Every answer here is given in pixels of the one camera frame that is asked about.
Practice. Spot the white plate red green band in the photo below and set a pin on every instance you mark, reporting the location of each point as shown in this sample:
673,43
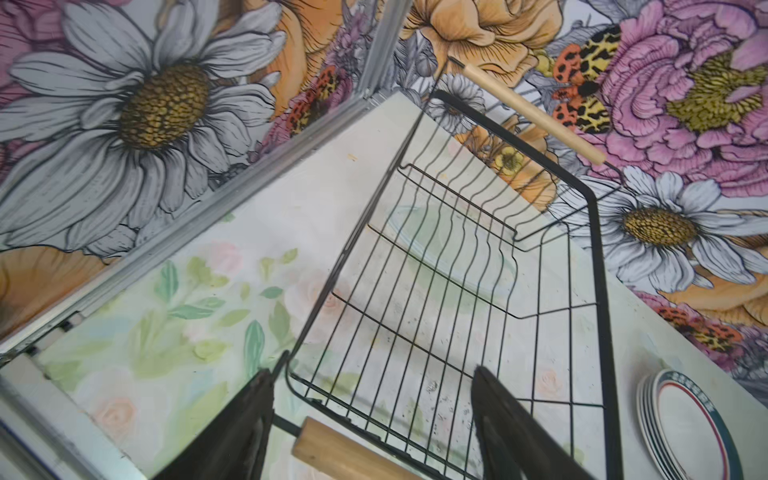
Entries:
691,429

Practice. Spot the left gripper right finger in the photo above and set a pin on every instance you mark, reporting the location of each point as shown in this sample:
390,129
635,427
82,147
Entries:
512,444

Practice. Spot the wooden rack handle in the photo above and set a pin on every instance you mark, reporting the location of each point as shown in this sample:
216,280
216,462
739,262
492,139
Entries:
534,114
340,457

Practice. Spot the black wire dish rack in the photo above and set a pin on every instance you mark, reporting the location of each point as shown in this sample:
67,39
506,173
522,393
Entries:
474,250

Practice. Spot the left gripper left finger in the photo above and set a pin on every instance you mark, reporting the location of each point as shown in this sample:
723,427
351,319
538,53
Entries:
234,444

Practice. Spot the near wooden rack handle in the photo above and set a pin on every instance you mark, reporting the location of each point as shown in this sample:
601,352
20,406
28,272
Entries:
340,457

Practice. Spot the far wooden rack handle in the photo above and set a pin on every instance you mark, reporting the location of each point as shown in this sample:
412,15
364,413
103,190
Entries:
534,114

